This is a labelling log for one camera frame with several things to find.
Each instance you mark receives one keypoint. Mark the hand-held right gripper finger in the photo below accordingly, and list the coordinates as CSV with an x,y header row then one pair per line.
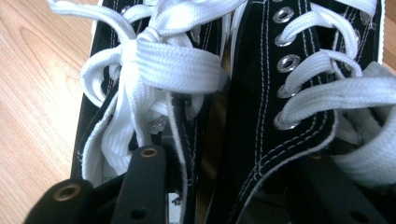
x,y
176,161

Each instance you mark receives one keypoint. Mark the black canvas sneaker white sole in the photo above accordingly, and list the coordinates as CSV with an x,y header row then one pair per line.
x,y
174,65
258,93

